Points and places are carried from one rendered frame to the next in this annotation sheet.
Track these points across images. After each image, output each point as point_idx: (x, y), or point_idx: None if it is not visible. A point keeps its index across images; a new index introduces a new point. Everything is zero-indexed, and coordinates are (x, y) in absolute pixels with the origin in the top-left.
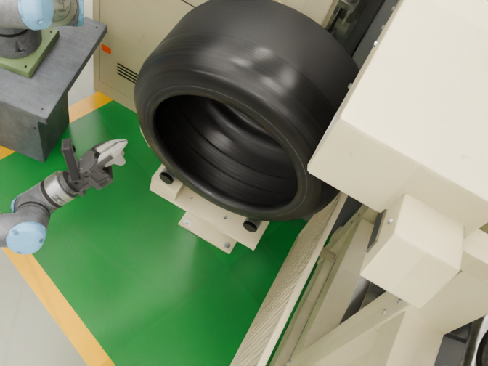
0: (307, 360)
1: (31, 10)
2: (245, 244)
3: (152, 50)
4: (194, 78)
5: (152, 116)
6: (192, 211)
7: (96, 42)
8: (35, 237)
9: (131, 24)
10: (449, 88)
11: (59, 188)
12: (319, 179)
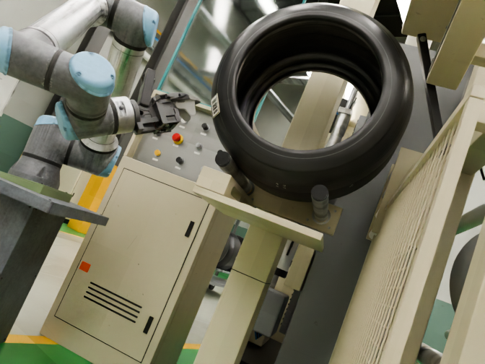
0: (463, 321)
1: (152, 12)
2: (311, 232)
3: (138, 253)
4: (292, 9)
5: (239, 61)
6: (244, 204)
7: (100, 216)
8: (110, 68)
9: (126, 228)
10: None
11: (127, 98)
12: (401, 68)
